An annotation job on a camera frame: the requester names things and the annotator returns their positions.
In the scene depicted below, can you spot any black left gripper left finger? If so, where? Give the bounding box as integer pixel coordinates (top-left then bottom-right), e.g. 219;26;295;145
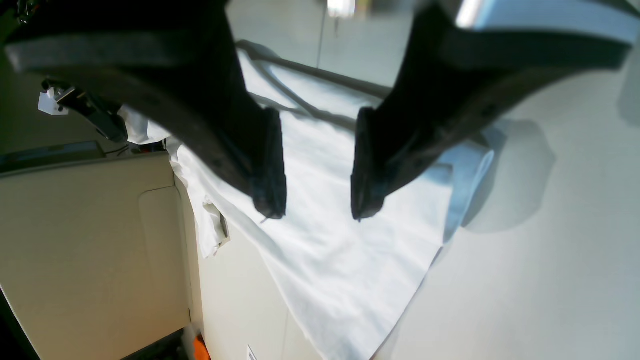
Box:
2;0;287;219

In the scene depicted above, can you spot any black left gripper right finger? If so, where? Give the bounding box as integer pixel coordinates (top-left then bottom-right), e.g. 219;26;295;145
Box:
350;0;633;221

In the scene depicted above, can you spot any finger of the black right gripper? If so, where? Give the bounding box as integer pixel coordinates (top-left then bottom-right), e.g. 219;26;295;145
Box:
55;88;128;143

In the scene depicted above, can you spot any white t-shirt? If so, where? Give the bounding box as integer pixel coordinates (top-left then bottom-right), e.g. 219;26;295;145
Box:
119;48;495;360

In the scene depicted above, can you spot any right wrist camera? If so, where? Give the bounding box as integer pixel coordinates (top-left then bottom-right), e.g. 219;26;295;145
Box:
38;88;69;116

